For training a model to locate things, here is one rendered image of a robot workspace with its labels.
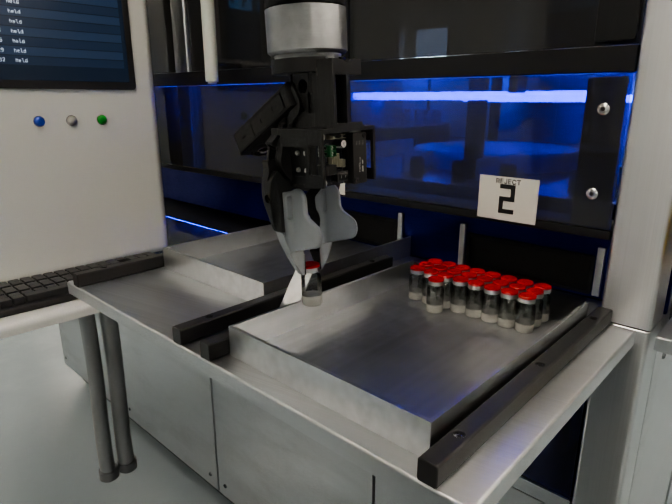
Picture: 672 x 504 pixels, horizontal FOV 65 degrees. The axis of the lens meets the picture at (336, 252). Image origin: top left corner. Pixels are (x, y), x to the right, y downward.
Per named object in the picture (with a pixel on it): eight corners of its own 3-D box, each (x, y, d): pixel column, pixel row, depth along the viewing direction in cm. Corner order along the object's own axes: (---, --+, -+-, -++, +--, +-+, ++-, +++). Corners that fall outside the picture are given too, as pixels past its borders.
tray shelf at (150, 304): (293, 236, 116) (293, 228, 116) (650, 325, 70) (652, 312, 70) (67, 292, 82) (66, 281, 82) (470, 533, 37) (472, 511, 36)
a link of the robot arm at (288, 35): (248, 12, 49) (313, 19, 54) (252, 65, 50) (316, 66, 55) (300, -1, 43) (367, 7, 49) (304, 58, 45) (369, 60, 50)
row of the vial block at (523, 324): (414, 294, 76) (415, 263, 74) (536, 330, 64) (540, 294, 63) (405, 298, 74) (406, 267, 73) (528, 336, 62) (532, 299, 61)
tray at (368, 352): (411, 280, 82) (411, 259, 81) (584, 328, 65) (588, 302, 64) (230, 355, 58) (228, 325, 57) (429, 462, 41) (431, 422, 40)
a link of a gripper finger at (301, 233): (311, 289, 50) (312, 192, 48) (273, 276, 55) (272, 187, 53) (334, 283, 53) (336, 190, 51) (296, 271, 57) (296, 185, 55)
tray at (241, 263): (309, 231, 112) (309, 215, 111) (410, 255, 95) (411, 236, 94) (164, 267, 88) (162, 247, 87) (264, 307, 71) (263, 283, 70)
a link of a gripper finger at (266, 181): (271, 234, 52) (270, 142, 50) (262, 232, 53) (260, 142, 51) (307, 229, 55) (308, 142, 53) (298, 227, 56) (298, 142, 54)
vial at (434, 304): (431, 306, 71) (433, 274, 70) (445, 310, 70) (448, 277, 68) (422, 311, 70) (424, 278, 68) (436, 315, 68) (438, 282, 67)
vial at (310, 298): (313, 298, 59) (311, 262, 58) (326, 303, 58) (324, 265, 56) (298, 304, 58) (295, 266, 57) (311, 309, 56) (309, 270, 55)
